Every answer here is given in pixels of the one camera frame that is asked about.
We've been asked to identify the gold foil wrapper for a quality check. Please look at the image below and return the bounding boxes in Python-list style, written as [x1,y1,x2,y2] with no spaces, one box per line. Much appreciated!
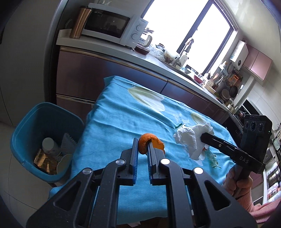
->
[34,149,57,175]

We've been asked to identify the blue floral tablecloth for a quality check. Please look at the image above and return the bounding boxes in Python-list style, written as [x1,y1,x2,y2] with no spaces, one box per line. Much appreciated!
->
[49,76,238,225]

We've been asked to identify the dotted paper cup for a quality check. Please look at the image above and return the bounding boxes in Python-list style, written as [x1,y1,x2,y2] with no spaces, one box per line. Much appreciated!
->
[42,138,60,155]

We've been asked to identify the thick white foam net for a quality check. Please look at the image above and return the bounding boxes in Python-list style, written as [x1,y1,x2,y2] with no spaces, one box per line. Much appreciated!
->
[61,133,77,152]

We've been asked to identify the crushed paper cup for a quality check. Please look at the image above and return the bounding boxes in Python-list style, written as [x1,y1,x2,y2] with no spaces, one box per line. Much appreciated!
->
[57,153,73,173]

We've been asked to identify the person's right forearm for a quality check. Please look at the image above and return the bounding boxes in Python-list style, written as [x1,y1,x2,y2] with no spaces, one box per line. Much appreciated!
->
[238,188,281,223]

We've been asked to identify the large window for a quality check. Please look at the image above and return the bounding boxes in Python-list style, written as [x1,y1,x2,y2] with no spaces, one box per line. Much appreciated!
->
[140,0,238,75]

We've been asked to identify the orange peel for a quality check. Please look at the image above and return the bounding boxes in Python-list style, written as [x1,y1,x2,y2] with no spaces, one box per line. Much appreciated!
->
[138,133,165,155]

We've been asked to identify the clear plastic bag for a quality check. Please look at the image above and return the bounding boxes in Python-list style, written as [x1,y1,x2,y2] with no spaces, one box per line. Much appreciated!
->
[151,47,165,61]

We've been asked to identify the blue plastic bin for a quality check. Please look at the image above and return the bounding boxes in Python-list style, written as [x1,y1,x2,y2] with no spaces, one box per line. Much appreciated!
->
[10,102,85,183]

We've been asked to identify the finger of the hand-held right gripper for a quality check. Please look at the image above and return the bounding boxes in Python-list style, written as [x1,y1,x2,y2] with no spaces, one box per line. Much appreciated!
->
[200,132,242,157]

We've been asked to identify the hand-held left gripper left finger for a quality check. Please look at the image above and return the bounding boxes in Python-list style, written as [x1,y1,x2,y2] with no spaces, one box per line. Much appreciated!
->
[26,138,139,228]

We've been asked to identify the pink wall cabinet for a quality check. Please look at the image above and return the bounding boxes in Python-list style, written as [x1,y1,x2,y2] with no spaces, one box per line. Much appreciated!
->
[243,44,273,81]

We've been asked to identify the white soap bottle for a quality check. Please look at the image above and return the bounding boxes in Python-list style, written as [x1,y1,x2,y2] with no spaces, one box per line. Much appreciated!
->
[179,53,189,66]

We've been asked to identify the bagged food container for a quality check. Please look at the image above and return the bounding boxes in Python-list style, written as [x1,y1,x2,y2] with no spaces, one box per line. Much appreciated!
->
[164,50,179,63]

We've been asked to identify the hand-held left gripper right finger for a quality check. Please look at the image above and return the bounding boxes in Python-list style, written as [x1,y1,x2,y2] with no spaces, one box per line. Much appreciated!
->
[147,141,258,228]

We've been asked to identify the white tissue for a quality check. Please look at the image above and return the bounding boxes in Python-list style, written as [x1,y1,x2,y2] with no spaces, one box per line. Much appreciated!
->
[173,122,214,160]

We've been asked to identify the dark round bowl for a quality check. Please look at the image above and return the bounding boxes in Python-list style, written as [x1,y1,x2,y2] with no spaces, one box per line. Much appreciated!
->
[135,45,151,54]

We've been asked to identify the copper insulated tumbler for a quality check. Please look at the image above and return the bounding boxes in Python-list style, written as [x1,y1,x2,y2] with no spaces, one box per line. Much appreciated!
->
[70,6,93,39]

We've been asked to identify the white microwave oven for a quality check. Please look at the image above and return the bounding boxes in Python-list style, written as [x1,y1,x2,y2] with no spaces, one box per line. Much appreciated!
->
[81,3,148,47]

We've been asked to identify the metal kitchen faucet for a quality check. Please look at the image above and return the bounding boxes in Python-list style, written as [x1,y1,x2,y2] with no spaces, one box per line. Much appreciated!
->
[173,38,195,66]

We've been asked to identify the grey refrigerator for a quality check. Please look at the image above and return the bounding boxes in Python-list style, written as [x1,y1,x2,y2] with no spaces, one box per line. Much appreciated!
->
[0,0,71,130]

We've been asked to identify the white water heater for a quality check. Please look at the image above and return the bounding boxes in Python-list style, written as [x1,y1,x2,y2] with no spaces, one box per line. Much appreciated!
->
[230,40,249,71]

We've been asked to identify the glass kettle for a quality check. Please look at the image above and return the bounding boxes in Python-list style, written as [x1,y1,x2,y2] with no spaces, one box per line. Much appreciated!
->
[143,28,154,47]

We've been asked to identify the kitchen counter with cabinets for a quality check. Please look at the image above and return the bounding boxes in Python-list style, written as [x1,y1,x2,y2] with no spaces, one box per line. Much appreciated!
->
[56,35,242,136]

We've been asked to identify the person's right hand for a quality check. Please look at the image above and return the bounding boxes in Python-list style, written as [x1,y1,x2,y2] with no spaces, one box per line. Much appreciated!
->
[223,167,254,198]

